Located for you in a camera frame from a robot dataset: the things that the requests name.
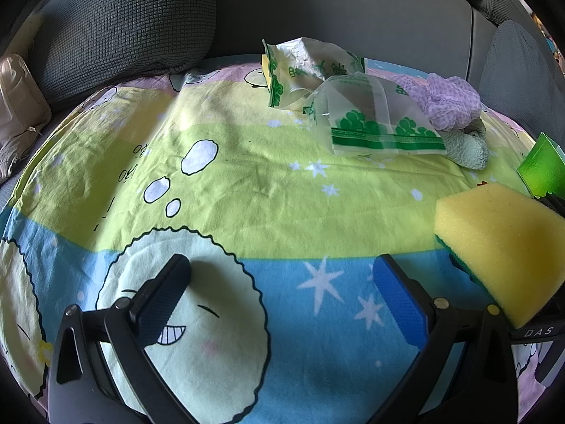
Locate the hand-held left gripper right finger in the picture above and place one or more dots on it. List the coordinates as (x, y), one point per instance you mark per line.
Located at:
(397, 300)

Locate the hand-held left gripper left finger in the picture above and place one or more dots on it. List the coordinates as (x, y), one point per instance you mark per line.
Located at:
(163, 300)

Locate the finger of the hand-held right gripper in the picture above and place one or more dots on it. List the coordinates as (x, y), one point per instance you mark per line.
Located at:
(554, 203)

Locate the green cardboard box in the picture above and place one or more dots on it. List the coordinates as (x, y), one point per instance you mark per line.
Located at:
(540, 165)

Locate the green knitted cloth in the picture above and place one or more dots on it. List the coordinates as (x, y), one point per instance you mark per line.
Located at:
(468, 150)

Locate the purple mesh cloth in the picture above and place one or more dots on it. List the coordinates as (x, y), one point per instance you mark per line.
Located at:
(446, 97)

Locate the green printed plastic bag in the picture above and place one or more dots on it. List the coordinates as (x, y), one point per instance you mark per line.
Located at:
(300, 66)
(366, 110)

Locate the light grey cushion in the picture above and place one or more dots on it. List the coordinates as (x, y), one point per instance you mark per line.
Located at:
(521, 79)

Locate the cartoon printed blanket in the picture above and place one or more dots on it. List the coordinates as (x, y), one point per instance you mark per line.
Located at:
(265, 185)

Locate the dark grey waffle cushion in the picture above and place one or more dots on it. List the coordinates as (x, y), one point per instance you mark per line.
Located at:
(123, 31)

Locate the grey sofa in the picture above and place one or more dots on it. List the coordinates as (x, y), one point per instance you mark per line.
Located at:
(353, 9)

